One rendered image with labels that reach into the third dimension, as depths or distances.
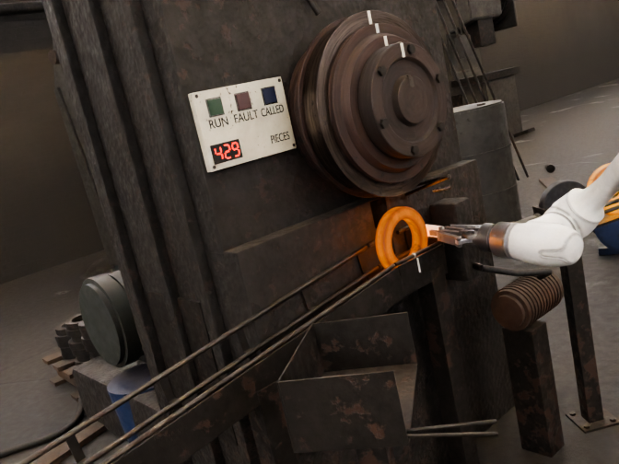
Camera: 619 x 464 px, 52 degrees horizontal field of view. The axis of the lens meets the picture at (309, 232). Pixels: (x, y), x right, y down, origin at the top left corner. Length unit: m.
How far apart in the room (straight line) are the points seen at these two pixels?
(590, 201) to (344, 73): 0.66
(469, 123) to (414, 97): 2.75
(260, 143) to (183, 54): 0.27
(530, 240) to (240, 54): 0.82
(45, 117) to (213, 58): 6.18
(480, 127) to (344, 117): 2.89
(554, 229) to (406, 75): 0.50
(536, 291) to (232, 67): 1.04
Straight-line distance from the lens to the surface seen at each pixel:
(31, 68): 7.71
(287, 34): 1.69
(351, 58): 1.57
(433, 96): 1.70
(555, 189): 2.00
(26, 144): 7.56
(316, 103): 1.51
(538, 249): 1.59
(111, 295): 2.54
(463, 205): 1.88
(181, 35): 1.51
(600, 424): 2.26
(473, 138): 4.36
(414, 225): 1.77
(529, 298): 1.90
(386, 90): 1.57
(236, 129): 1.52
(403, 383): 1.29
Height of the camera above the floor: 1.17
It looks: 12 degrees down
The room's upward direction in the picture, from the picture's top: 13 degrees counter-clockwise
